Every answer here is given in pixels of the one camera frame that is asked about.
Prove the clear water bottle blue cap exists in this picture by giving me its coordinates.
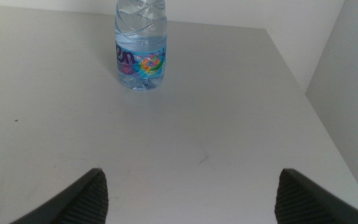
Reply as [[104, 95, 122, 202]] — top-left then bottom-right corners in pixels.
[[114, 0, 168, 91]]

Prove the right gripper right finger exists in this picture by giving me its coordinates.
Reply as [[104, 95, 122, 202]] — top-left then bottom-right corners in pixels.
[[274, 168, 358, 224]]

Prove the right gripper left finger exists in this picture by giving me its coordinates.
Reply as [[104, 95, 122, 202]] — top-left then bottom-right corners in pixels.
[[9, 168, 109, 224]]

